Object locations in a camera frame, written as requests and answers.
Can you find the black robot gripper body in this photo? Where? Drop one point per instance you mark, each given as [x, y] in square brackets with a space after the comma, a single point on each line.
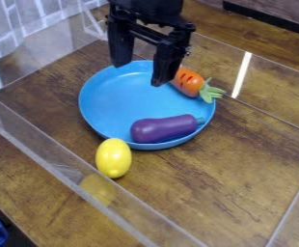
[152, 18]

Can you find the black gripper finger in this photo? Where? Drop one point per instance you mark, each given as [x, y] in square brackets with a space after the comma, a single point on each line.
[120, 42]
[172, 49]

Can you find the purple toy eggplant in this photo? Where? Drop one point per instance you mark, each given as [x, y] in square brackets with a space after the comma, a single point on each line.
[155, 130]

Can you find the blue round plastic tray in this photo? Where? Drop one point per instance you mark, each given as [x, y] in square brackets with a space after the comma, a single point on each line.
[117, 97]

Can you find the orange toy carrot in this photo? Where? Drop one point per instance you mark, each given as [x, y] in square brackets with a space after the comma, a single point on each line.
[193, 86]

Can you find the white checkered curtain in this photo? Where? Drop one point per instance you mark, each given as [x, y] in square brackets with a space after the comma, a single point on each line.
[24, 17]

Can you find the yellow toy lemon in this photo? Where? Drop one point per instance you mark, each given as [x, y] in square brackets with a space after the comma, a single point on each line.
[112, 157]

